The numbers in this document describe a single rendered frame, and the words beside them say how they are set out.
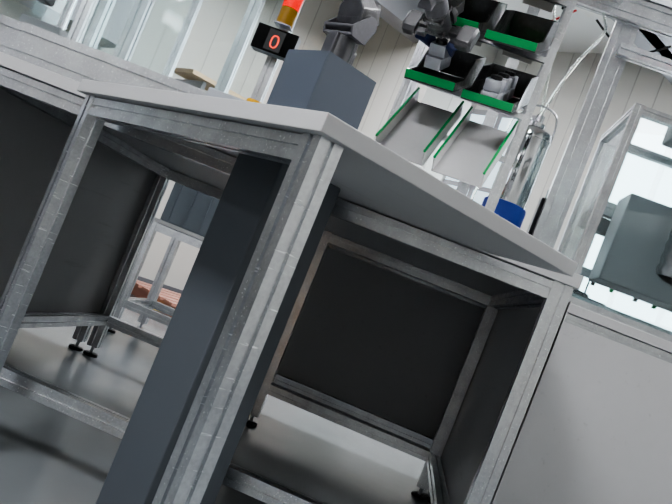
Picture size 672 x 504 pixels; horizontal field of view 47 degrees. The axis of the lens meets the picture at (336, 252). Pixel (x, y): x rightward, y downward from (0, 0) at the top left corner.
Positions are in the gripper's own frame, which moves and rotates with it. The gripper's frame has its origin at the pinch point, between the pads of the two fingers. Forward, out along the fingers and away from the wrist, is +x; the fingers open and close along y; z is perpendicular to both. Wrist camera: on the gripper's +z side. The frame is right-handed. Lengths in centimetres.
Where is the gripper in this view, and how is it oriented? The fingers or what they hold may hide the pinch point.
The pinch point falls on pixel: (442, 43)
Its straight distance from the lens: 200.5
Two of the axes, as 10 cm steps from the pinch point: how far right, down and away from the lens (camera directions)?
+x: 2.3, 4.3, 8.7
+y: -8.3, -3.9, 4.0
